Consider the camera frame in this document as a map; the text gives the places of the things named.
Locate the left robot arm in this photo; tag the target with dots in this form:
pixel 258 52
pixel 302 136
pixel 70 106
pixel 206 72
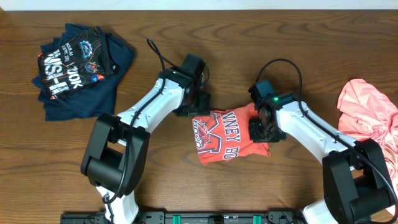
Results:
pixel 115 156

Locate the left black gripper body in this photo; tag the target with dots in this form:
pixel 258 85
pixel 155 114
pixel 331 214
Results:
pixel 196 106

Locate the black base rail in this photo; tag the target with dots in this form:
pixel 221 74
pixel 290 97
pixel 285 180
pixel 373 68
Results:
pixel 270 217

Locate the navy folded t-shirt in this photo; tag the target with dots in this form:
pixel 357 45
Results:
pixel 95 99

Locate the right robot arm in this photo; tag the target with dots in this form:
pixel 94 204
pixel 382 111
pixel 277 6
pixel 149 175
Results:
pixel 356 183

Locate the red-orange t-shirt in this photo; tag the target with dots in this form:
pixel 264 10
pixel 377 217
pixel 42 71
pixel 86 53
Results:
pixel 224 135

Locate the pink t-shirt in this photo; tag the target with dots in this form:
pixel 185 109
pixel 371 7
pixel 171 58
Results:
pixel 366 113

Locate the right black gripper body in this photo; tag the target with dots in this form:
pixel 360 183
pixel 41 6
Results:
pixel 260 132

